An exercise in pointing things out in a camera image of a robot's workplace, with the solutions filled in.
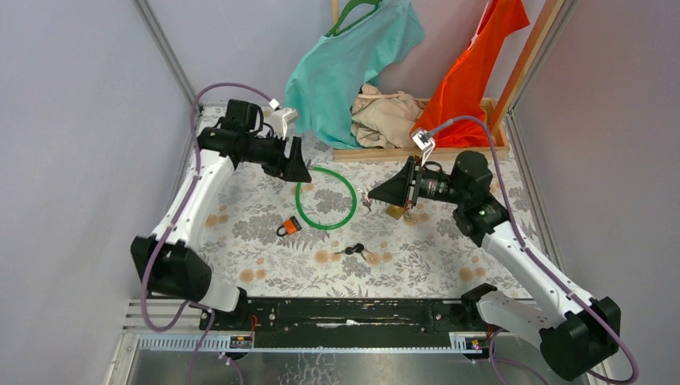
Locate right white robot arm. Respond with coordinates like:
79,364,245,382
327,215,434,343
368,151,621,381

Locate black headed keys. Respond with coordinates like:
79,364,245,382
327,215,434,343
334,243,367,261

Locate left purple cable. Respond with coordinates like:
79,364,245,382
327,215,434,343
140,83,280,385

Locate brass padlock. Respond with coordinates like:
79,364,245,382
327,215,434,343
386,205,405,220

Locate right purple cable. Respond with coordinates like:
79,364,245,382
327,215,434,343
424,115,640,385

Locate small silver key pair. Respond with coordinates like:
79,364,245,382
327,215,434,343
356,188,372,213

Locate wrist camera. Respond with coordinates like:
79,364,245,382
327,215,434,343
268,99,299,140
411,128,436,166

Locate orange black small padlock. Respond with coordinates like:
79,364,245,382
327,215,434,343
276,216,302,237

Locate beige crumpled cloth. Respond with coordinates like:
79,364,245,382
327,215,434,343
350,83,426,149

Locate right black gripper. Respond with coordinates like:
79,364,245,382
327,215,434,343
368,156,467,209

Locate wooden tray frame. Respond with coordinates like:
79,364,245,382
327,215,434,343
333,98,510,163

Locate orange shirt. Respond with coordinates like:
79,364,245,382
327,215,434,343
412,0,530,132

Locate green clothes hanger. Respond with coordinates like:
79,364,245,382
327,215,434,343
325,0,382,38

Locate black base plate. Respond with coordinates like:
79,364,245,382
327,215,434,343
199,297,492,350

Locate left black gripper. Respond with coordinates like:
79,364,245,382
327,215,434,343
240,130,312,183

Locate teal shirt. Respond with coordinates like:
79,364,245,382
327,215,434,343
284,1,425,149

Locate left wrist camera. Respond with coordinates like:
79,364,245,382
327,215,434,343
268,99,299,140

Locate white slotted cable duct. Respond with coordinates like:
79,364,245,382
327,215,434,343
138,332,492,355

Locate floral table mat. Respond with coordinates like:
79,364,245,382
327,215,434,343
197,134,528,299

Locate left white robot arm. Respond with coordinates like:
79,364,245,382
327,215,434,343
131,99,311,330

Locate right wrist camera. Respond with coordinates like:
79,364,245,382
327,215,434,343
411,128,436,166

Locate wooden post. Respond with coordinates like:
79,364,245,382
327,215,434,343
488,0,565,136

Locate purple cable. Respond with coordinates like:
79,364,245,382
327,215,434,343
424,115,640,385
140,83,280,385

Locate green cable lock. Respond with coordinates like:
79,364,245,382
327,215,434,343
295,159,358,232

